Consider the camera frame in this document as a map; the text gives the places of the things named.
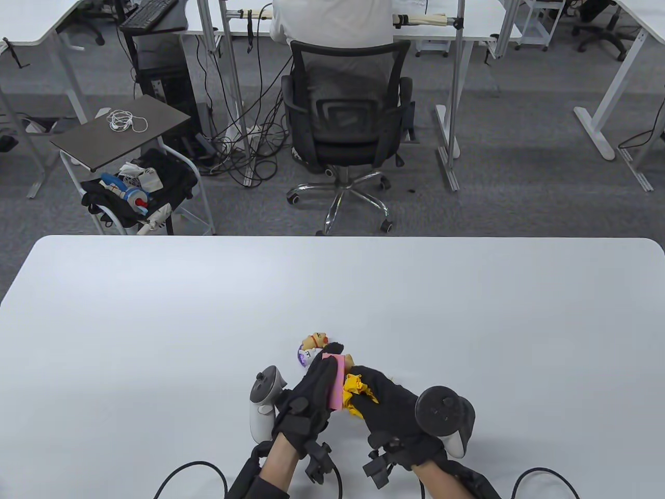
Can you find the bear ornament purple base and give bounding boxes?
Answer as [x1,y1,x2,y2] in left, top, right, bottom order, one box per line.
[297,330,330,369]

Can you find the black bag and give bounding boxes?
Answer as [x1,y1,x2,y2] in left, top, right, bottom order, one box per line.
[81,148,199,229]

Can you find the black glove cable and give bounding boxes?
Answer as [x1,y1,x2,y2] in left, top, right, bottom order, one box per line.
[153,462,229,499]
[513,468,581,499]

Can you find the white crumpled plastic bag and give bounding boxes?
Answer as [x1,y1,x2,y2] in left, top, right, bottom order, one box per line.
[118,162,163,190]

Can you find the bear ornament pink board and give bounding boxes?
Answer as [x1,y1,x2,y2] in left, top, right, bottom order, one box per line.
[322,352,355,411]

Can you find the black cable bundle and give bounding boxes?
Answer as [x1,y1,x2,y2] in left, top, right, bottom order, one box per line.
[195,31,291,188]

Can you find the white wire cart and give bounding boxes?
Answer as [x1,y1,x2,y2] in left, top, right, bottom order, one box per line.
[514,0,567,51]

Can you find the black forearm electronics box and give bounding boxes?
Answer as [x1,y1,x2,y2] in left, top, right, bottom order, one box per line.
[226,451,272,499]
[452,463,503,499]

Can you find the person's left hand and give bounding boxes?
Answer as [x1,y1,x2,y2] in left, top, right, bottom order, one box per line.
[273,342,346,459]

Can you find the blue red white toy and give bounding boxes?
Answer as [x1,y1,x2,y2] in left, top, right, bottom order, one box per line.
[100,173,152,215]

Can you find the black wrist camera block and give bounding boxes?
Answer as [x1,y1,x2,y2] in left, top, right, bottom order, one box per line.
[304,442,334,485]
[363,439,407,489]

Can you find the black keyboard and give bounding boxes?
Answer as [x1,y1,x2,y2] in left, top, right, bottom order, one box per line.
[119,0,180,31]

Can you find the white earphones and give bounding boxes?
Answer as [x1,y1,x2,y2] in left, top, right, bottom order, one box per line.
[107,109,149,133]

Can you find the black swivel chair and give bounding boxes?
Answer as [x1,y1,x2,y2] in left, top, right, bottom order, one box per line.
[56,0,137,46]
[564,0,637,62]

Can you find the person's left forearm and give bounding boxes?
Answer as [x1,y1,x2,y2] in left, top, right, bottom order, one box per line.
[258,432,303,499]

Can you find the beige wooden sticks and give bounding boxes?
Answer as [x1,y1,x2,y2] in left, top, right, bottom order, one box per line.
[392,14,448,27]

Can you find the person's right forearm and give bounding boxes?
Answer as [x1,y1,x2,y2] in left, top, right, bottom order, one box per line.
[413,457,502,499]

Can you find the white office desk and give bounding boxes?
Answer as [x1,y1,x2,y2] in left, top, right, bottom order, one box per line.
[0,0,86,198]
[574,0,665,192]
[179,0,523,159]

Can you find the yellow dusting cloth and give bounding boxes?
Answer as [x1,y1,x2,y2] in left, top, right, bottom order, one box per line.
[340,373,380,421]

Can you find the black white handheld controller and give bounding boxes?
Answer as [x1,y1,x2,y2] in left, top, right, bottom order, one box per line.
[249,365,289,445]
[415,385,476,459]

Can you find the person's right hand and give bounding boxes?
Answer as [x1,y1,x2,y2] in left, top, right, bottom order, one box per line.
[347,365,464,469]

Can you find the white power strip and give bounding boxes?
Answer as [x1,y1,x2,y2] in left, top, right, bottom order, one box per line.
[226,125,265,156]

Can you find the black mesh office chair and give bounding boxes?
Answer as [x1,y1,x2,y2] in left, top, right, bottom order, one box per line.
[281,41,416,235]

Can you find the black computer tower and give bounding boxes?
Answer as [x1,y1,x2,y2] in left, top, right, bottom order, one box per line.
[134,35,202,136]

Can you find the dark top white cart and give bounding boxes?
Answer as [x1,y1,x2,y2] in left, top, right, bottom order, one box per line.
[50,95,217,237]

